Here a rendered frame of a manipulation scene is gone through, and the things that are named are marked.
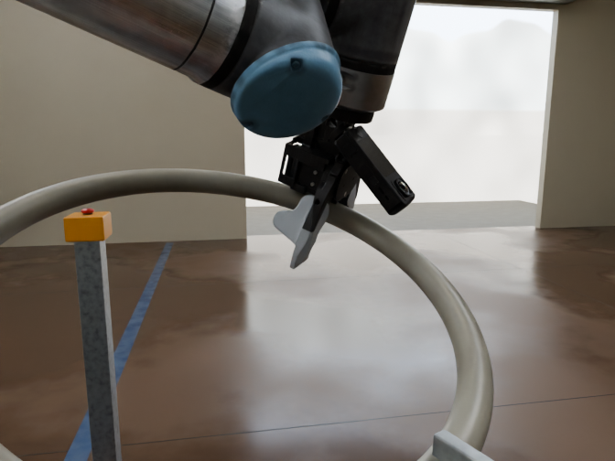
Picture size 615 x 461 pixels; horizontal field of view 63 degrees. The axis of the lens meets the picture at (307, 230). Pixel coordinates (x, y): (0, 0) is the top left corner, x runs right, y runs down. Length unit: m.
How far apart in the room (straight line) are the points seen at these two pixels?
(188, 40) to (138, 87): 6.36
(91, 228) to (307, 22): 1.38
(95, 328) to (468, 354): 1.50
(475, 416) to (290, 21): 0.33
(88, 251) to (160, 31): 1.43
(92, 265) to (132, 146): 5.02
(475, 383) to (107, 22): 0.38
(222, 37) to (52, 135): 6.57
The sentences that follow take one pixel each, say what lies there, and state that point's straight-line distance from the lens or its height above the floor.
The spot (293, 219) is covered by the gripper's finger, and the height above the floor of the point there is 1.22.
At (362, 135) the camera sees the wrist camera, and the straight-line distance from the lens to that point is 0.61.
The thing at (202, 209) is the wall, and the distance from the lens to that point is 6.71.
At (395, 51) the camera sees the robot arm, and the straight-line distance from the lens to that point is 0.58.
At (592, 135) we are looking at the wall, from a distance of 8.64.
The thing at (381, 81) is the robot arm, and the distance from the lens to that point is 0.57.
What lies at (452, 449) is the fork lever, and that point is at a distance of 0.36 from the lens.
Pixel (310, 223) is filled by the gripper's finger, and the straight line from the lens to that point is 0.60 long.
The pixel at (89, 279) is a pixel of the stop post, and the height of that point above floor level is 0.87.
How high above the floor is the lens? 1.32
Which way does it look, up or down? 10 degrees down
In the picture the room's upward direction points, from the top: straight up
